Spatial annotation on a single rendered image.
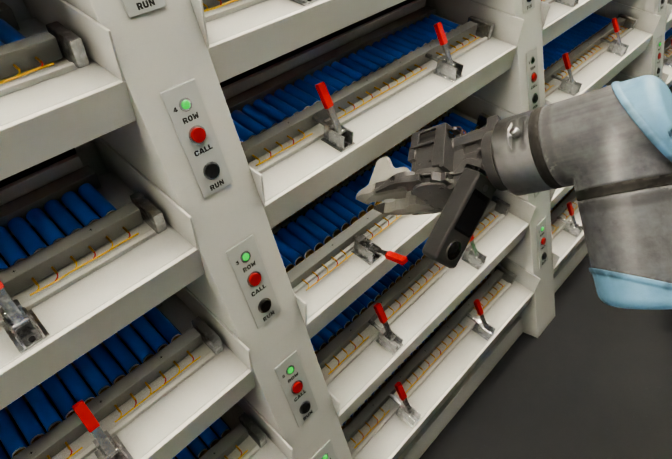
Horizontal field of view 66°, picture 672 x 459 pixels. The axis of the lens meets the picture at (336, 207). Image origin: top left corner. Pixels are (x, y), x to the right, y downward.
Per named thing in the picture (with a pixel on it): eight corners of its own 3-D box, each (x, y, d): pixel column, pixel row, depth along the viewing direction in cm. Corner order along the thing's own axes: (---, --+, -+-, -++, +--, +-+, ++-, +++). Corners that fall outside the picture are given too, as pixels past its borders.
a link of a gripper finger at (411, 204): (392, 186, 78) (438, 168, 71) (388, 222, 76) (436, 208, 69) (377, 178, 77) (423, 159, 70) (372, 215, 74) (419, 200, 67)
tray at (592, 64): (645, 49, 145) (669, 0, 135) (540, 140, 113) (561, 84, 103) (577, 25, 155) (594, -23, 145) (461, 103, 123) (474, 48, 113)
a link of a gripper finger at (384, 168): (361, 168, 74) (419, 157, 69) (356, 206, 72) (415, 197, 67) (349, 158, 72) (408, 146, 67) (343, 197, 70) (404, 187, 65)
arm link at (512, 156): (565, 201, 58) (524, 164, 52) (522, 208, 61) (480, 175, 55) (562, 131, 61) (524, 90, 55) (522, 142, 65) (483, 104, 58)
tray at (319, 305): (518, 160, 108) (531, 121, 101) (306, 343, 76) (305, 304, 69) (438, 119, 118) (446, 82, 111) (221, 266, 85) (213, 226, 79)
